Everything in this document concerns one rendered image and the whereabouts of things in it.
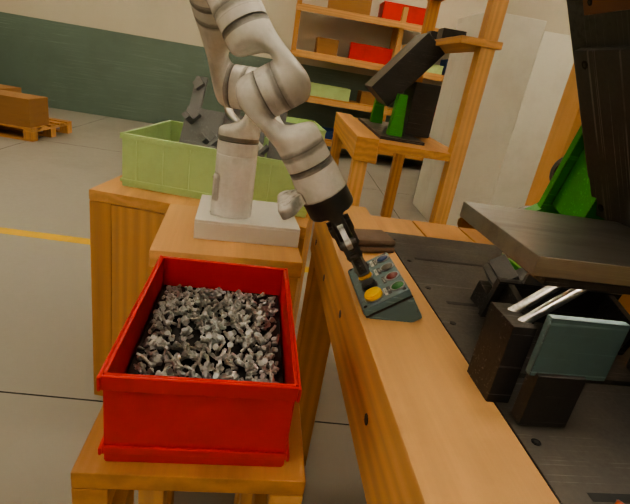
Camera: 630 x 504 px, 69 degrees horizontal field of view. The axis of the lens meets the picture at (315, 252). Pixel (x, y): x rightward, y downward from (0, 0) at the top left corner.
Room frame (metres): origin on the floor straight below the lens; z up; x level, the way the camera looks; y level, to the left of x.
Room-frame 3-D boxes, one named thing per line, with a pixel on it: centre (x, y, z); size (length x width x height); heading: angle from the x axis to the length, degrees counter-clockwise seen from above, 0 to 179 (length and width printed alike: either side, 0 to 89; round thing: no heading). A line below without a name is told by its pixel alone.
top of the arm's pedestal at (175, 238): (1.04, 0.21, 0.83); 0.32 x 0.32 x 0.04; 13
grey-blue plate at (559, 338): (0.45, -0.30, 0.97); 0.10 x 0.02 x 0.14; 99
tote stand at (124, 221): (1.59, 0.37, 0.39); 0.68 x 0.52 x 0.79; 89
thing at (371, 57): (7.42, -0.64, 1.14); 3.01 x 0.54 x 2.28; 96
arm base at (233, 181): (1.04, 0.21, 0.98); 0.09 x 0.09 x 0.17; 8
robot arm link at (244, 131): (1.05, 0.21, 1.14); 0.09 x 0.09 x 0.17; 84
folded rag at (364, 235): (0.95, -0.11, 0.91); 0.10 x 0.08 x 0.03; 110
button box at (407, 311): (0.71, -0.12, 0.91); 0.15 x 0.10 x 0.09; 9
